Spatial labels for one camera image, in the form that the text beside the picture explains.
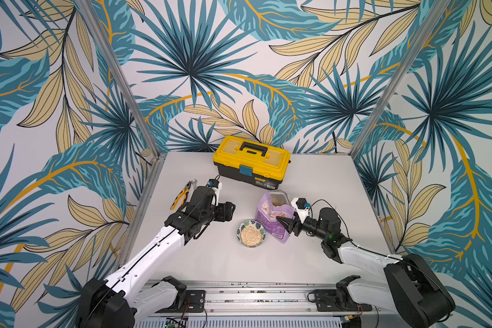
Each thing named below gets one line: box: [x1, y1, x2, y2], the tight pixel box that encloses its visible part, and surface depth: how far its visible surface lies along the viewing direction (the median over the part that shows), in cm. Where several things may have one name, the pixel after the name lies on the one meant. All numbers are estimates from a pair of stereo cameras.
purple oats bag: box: [255, 189, 296, 244], surface depth 83 cm
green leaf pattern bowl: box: [236, 220, 267, 249], surface depth 88 cm
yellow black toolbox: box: [213, 135, 292, 190], surface depth 99 cm
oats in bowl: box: [240, 226, 263, 248], surface depth 88 cm
